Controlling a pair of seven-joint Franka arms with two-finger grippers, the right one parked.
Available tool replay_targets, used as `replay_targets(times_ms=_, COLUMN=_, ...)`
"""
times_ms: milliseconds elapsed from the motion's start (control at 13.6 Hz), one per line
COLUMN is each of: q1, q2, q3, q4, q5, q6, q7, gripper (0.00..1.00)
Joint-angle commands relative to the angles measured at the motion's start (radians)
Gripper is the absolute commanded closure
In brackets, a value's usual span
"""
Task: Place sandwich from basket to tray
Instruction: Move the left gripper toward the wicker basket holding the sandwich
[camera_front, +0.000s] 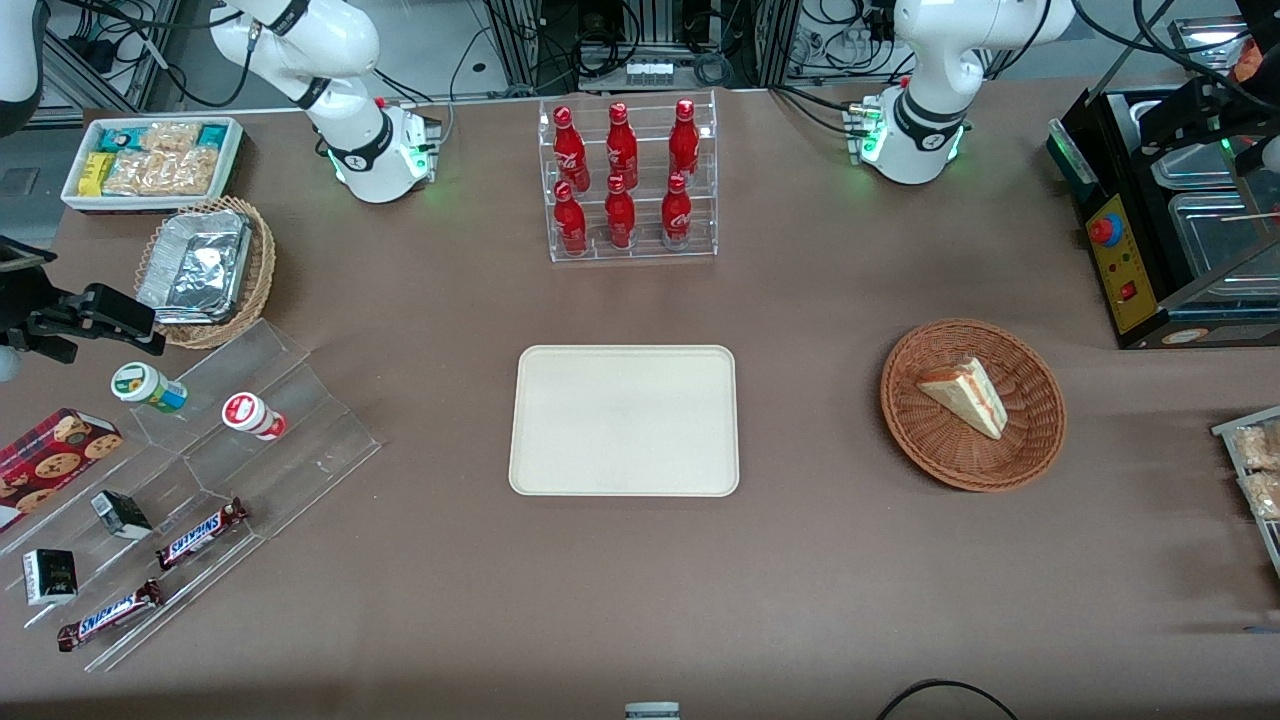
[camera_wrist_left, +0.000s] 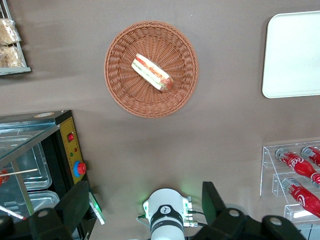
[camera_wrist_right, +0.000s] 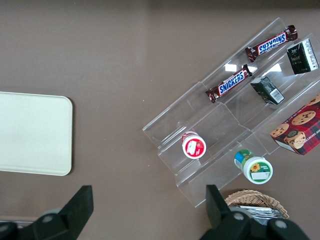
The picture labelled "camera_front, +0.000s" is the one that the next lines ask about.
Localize stacked aluminium foil containers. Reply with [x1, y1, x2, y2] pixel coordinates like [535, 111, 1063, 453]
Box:
[137, 209, 253, 325]

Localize red tartan cookie box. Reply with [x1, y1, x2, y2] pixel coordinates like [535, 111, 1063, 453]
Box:
[0, 407, 125, 533]

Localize large steel warmer pan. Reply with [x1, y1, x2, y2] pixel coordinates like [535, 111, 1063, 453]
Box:
[1166, 190, 1280, 303]

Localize green label yogurt cup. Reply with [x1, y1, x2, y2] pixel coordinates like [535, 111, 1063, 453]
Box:
[110, 361, 189, 414]

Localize black looped cable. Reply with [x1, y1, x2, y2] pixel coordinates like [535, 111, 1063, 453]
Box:
[876, 678, 1021, 720]

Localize clear acrylic bottle rack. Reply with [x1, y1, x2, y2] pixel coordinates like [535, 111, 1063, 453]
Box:
[537, 89, 720, 264]

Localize round brown wicker basket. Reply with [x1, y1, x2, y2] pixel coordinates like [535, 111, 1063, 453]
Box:
[879, 317, 1068, 493]

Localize red label yogurt cup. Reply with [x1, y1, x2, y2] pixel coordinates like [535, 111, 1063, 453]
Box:
[221, 391, 289, 442]

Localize black floor cable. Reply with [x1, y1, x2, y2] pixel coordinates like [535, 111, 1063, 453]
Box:
[55, 0, 263, 109]

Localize white rectangular snack bin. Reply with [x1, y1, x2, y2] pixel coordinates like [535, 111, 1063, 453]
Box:
[61, 116, 245, 215]

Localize large clear rice cracker pack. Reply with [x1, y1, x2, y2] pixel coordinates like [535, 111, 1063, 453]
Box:
[103, 148, 219, 197]

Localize black yellow sealing machine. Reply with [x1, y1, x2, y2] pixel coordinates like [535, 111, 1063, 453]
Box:
[1046, 84, 1280, 351]

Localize cream plastic serving tray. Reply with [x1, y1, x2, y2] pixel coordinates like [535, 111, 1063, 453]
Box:
[508, 344, 741, 498]

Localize clear fried snack pack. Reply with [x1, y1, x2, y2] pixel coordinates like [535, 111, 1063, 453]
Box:
[1231, 423, 1280, 472]
[1239, 470, 1280, 522]

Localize brown Snickers bar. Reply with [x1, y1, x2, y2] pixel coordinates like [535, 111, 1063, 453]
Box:
[156, 497, 249, 572]
[56, 579, 165, 653]

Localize oval wicker basket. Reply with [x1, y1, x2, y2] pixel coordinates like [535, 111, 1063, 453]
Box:
[134, 196, 277, 350]

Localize small black chocolate box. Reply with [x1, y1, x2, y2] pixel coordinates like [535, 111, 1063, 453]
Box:
[22, 548, 79, 607]
[90, 489, 154, 542]

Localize grey snack tray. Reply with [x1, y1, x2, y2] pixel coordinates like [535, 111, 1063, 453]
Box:
[1211, 404, 1280, 578]

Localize red cola bottle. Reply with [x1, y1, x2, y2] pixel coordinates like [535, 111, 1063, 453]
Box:
[660, 171, 694, 247]
[605, 101, 640, 190]
[552, 180, 589, 257]
[667, 97, 702, 182]
[603, 174, 638, 250]
[552, 105, 590, 192]

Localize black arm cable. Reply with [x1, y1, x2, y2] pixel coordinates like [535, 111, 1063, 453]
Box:
[1072, 0, 1280, 113]

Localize clear acrylic stepped stand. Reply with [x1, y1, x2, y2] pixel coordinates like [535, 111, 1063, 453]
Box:
[0, 318, 382, 673]

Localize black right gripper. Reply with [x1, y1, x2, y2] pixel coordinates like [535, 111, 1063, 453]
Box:
[0, 283, 167, 364]

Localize small steel warmer pan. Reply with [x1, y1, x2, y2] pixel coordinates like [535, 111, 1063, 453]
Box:
[1148, 140, 1243, 192]

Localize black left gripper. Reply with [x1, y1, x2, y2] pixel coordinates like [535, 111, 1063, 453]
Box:
[1139, 74, 1280, 152]

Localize small clear rice cracker pack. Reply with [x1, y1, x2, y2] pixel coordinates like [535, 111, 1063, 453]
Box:
[140, 121, 202, 154]

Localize triangle sandwich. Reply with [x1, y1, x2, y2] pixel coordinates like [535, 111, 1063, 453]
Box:
[916, 356, 1008, 441]

